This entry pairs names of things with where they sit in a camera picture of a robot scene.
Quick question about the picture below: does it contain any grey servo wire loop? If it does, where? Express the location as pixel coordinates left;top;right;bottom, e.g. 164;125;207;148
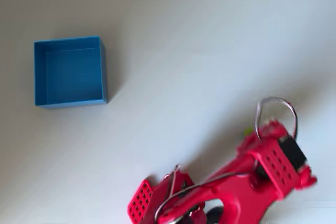
255;97;299;141

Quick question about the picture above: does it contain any blue square tray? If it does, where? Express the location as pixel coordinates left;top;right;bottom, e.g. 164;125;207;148
33;36;109;110

